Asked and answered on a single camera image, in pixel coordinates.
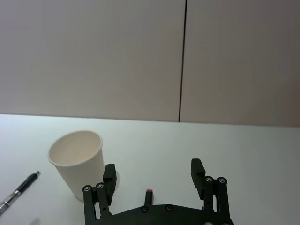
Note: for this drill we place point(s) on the black and clear pen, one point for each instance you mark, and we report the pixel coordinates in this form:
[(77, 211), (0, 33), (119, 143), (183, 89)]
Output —
[(20, 191)]

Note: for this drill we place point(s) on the white paper cup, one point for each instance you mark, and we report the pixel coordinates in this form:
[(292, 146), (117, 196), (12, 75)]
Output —
[(75, 161)]

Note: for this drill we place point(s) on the black marker with red tip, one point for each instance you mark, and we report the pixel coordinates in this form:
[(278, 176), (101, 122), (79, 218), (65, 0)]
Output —
[(148, 198)]

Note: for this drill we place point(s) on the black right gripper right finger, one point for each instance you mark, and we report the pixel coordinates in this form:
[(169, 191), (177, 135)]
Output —
[(199, 178)]

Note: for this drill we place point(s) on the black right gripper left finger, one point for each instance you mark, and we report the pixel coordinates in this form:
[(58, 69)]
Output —
[(108, 185)]

